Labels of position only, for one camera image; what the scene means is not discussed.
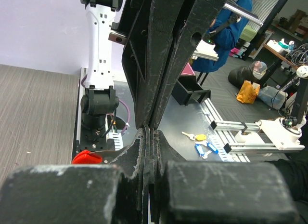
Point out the person in blue jacket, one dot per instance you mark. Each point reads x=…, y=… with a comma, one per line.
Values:
x=225, y=40

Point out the aluminium extrusion frame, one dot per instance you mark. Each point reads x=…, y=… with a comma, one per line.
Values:
x=235, y=140

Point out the white slotted cable duct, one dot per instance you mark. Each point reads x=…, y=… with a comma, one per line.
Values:
x=116, y=140

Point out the yellow tagged key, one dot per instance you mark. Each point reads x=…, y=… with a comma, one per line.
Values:
x=198, y=137

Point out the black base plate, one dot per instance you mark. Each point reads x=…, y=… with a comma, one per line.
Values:
x=90, y=141

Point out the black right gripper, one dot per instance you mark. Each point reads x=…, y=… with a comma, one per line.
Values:
x=160, y=37

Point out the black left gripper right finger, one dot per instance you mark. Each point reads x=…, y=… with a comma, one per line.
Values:
x=208, y=192

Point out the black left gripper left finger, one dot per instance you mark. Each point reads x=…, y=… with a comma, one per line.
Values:
x=113, y=193

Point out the black open box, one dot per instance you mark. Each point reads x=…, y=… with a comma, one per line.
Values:
x=188, y=91

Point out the orange plastic bag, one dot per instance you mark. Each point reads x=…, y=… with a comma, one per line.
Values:
x=248, y=92

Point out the black bag on floor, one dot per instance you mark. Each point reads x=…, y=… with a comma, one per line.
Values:
x=253, y=73

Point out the red handled crescent blade keychain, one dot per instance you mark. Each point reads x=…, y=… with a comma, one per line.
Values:
x=96, y=157

